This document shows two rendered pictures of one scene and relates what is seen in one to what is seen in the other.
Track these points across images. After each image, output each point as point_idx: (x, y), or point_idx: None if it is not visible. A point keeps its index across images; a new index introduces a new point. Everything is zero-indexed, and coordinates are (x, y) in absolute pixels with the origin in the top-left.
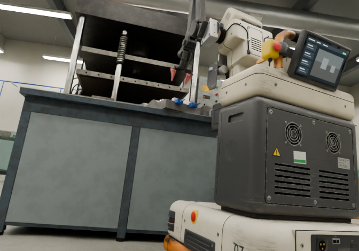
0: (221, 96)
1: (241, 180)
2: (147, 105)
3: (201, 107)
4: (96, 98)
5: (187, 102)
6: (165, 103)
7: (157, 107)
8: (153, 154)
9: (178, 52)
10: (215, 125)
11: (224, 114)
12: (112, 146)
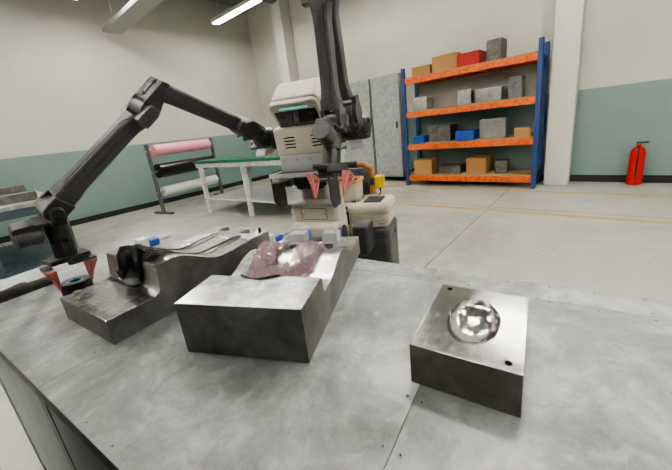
0: (389, 219)
1: None
2: (334, 274)
3: (259, 237)
4: (504, 278)
5: (307, 232)
6: (359, 245)
7: (351, 262)
8: None
9: (331, 129)
10: (370, 246)
11: (391, 232)
12: None
